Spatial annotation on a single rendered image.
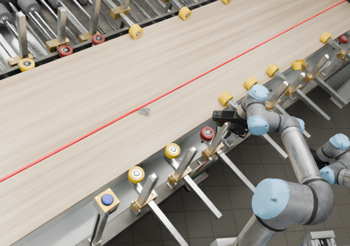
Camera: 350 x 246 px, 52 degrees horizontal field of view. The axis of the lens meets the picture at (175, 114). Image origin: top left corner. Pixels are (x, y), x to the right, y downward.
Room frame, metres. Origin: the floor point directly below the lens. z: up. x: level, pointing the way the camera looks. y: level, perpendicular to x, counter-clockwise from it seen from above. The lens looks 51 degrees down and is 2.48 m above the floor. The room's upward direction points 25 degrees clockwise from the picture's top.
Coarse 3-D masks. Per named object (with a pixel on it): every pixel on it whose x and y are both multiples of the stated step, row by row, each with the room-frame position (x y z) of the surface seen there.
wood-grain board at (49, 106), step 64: (256, 0) 2.78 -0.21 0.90; (320, 0) 3.25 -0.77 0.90; (64, 64) 1.28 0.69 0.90; (128, 64) 1.49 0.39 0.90; (192, 64) 1.73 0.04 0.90; (256, 64) 2.01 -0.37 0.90; (0, 128) 0.76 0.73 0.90; (64, 128) 0.90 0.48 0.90; (128, 128) 1.07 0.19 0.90; (192, 128) 1.25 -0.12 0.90; (0, 192) 0.49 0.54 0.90; (64, 192) 0.61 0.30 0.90
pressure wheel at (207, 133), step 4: (204, 128) 1.28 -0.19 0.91; (208, 128) 1.30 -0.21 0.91; (200, 132) 1.26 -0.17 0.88; (204, 132) 1.26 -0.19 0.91; (208, 132) 1.26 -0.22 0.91; (212, 132) 1.28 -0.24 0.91; (204, 136) 1.23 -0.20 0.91; (208, 136) 1.24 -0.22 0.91; (212, 136) 1.26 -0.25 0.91; (208, 140) 1.24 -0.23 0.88
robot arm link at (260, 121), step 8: (256, 104) 0.98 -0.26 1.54; (264, 104) 1.00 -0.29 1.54; (248, 112) 0.95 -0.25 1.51; (256, 112) 0.95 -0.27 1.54; (264, 112) 0.96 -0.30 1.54; (248, 120) 0.92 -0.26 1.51; (256, 120) 0.91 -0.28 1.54; (264, 120) 0.92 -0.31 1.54; (272, 120) 0.94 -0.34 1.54; (248, 128) 0.89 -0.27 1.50; (256, 128) 0.89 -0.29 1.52; (264, 128) 0.90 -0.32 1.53; (272, 128) 0.93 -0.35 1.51
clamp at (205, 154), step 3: (222, 144) 1.26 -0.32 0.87; (207, 147) 1.20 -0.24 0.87; (219, 147) 1.23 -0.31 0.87; (222, 147) 1.26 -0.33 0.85; (204, 150) 1.18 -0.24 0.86; (207, 150) 1.18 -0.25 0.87; (216, 150) 1.21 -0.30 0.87; (204, 153) 1.16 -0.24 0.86; (207, 153) 1.16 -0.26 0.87; (210, 153) 1.17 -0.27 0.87; (213, 153) 1.18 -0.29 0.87; (204, 156) 1.15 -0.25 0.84; (207, 156) 1.15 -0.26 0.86
